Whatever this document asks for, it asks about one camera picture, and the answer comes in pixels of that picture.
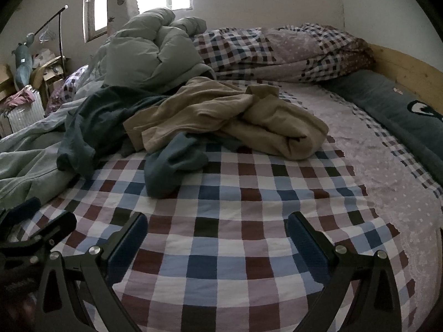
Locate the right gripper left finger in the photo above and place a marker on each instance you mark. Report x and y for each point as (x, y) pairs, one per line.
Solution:
(59, 305)

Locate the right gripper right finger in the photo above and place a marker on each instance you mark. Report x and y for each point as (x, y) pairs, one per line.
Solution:
(376, 303)

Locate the tan khaki garment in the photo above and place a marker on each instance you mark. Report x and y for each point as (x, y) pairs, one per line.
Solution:
(256, 116)

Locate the light blue grey garment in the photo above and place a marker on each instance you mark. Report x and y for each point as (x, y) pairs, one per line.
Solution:
(28, 157)

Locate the plaid checkered bed sheet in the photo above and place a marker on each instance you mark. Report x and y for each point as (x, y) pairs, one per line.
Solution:
(217, 257)

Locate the dark teal garment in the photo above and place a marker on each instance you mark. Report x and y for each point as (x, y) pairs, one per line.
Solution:
(95, 131)

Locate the pink cloth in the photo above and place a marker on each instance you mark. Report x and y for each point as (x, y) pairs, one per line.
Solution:
(24, 96)

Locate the plaid pillow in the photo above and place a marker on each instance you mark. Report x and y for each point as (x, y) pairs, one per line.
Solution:
(64, 91)

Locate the stacked cardboard boxes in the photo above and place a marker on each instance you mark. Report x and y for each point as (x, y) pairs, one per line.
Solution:
(41, 79)

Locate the dark teal penguin pillow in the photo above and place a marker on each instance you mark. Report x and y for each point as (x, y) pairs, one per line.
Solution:
(417, 125)

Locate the teal plush toy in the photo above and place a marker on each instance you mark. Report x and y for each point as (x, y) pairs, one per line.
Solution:
(23, 62)

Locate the wooden headboard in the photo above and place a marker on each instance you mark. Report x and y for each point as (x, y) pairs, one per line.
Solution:
(417, 76)

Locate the plaid folded quilt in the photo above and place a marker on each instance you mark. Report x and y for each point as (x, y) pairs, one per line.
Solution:
(306, 53)

